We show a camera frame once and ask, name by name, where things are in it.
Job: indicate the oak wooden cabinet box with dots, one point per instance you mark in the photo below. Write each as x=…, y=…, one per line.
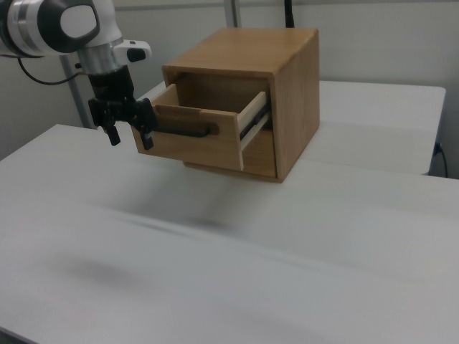
x=297, y=107

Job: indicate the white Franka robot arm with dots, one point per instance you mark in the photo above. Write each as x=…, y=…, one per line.
x=32, y=21

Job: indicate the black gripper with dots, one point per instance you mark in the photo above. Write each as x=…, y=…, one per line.
x=113, y=89

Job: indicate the black vertical pole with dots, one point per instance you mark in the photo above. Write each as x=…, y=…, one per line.
x=289, y=12

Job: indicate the black metal drawer slide rail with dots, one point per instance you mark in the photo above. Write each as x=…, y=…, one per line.
x=254, y=120

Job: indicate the grey aluminium frame post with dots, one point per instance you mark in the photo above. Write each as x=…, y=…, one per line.
x=231, y=12
x=73, y=96

